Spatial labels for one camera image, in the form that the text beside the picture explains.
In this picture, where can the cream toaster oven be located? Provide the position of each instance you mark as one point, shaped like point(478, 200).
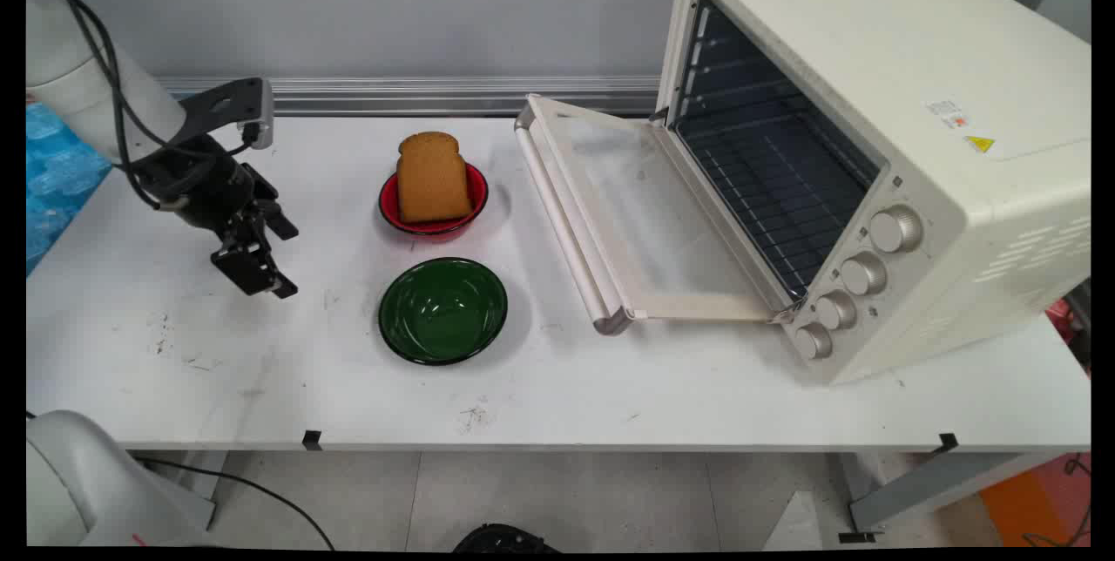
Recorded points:
point(871, 38)

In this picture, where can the large silver oven knob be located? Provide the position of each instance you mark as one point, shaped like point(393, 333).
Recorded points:
point(895, 229)

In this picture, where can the red bowl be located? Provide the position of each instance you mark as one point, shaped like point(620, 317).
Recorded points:
point(476, 191)

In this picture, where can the cream glass oven door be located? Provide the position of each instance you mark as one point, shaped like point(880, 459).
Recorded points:
point(566, 221)

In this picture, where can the black round floor object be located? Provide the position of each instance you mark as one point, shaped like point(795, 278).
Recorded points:
point(503, 539)

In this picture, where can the grey metal table leg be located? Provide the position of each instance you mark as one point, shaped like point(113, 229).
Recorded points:
point(941, 483)

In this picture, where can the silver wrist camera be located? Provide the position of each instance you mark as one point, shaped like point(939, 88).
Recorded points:
point(261, 112)

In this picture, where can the brown bread slice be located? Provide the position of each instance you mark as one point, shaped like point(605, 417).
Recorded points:
point(431, 178)

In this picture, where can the red object behind oven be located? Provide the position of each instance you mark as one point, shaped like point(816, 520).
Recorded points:
point(1059, 317)

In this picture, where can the blue plastic sheet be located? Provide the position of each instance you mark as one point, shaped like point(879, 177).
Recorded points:
point(57, 178)

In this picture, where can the black tape piece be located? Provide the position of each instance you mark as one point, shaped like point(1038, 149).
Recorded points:
point(312, 439)
point(948, 441)

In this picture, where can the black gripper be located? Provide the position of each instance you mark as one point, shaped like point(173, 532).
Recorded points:
point(202, 186)

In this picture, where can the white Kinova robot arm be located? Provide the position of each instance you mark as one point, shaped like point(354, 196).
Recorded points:
point(78, 77)

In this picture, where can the white rounded machine housing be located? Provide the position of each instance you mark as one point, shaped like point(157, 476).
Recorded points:
point(78, 483)

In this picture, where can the orange floor mat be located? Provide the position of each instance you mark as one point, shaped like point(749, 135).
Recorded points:
point(1037, 504)

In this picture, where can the aluminium wall rail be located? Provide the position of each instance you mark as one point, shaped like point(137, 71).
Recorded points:
point(418, 95)

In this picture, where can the green bowl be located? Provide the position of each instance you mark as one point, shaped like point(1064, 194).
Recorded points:
point(442, 310)

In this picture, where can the black camera mounting bracket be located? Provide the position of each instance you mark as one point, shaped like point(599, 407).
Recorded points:
point(213, 108)

